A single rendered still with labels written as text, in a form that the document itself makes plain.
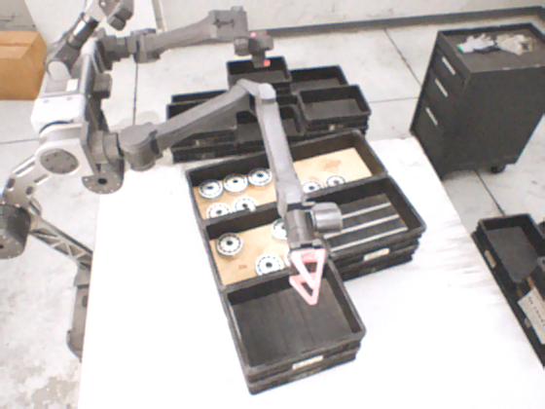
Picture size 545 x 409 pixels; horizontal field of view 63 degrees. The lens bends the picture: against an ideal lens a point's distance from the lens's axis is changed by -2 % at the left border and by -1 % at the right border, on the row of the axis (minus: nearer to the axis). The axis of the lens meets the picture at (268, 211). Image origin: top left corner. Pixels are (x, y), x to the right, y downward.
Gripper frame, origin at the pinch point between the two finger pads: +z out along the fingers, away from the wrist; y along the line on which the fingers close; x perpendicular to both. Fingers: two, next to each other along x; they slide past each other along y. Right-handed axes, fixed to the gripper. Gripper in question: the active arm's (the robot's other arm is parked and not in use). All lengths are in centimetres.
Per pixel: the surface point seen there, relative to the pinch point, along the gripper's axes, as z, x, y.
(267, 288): -36, 4, 58
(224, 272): -48, 18, 62
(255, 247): -57, 5, 62
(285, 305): -31, -2, 62
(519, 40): -175, -166, 54
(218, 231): -64, 19, 58
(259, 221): -66, 2, 58
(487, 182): -144, -166, 142
